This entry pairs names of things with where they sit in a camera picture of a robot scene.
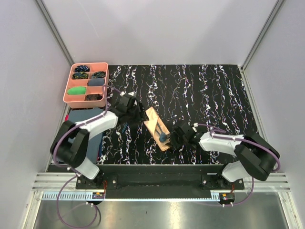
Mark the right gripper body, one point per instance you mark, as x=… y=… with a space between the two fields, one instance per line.
x=177 y=141

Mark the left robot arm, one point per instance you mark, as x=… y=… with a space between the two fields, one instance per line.
x=96 y=125

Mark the peach cloth napkin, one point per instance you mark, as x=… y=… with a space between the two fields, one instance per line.
x=153 y=118

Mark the blue grey folded napkin stack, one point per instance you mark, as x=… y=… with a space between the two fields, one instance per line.
x=95 y=143

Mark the aluminium frame rail front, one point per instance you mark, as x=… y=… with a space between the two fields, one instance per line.
x=60 y=186

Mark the blue patterned roll right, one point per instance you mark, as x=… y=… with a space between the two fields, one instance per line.
x=98 y=75

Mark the blue plastic fork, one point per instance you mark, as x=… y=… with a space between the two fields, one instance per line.
x=161 y=133

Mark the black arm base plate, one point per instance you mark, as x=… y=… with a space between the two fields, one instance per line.
x=116 y=177

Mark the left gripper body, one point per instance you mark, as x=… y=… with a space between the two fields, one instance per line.
x=134 y=116

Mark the dark patterned cloth roll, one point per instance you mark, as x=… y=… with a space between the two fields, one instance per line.
x=93 y=97

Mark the black marble pattern mat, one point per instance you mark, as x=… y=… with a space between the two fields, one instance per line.
x=206 y=94

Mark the grey folded cloth in tray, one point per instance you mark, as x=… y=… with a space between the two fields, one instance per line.
x=96 y=82

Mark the blue patterned roll top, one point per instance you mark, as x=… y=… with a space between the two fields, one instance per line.
x=82 y=68

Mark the green rolled cloth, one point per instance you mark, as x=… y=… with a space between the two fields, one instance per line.
x=78 y=90

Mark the pink divided organizer tray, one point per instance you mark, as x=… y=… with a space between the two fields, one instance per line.
x=78 y=101

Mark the left rear aluminium post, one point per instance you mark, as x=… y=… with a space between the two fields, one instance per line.
x=50 y=23

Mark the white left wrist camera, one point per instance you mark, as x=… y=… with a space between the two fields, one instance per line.
x=130 y=93

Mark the aluminium post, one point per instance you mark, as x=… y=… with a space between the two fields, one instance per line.
x=267 y=25
x=50 y=23

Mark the blue yellow patterned roll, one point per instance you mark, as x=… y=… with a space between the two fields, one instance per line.
x=80 y=76

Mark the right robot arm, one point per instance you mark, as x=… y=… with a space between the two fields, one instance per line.
x=256 y=158

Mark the right rear aluminium post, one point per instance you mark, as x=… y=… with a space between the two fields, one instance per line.
x=267 y=25

